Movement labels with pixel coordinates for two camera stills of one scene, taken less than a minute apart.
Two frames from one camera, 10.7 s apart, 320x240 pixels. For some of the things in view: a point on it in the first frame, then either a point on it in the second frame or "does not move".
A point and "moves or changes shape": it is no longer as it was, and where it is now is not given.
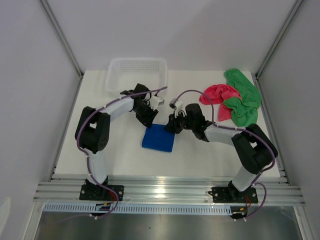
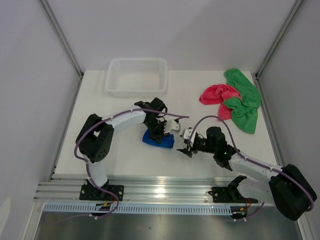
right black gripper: [172, 125] -> [187, 152]
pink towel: [219, 94] does not move
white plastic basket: [124, 74] does not move
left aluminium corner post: [63, 37] does not move
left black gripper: [147, 120] -> [157, 137]
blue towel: [156, 137] moves or changes shape
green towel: [244, 110] does not move
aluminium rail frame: [274, 191] does not move
